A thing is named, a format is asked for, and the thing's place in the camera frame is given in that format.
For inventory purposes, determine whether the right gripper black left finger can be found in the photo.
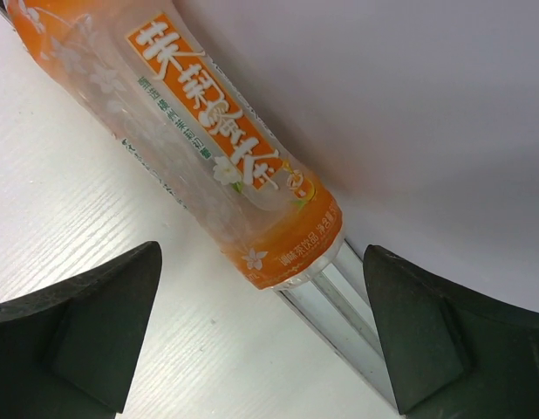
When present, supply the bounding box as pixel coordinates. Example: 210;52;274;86
0;241;161;418

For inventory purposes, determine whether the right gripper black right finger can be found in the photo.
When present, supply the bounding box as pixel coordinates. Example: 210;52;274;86
364;245;539;418

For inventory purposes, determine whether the orange tea bottle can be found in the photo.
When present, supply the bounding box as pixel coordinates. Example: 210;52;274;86
5;1;344;289

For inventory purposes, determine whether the aluminium table edge rail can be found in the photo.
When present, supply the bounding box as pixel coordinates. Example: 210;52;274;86
277;243;398;410

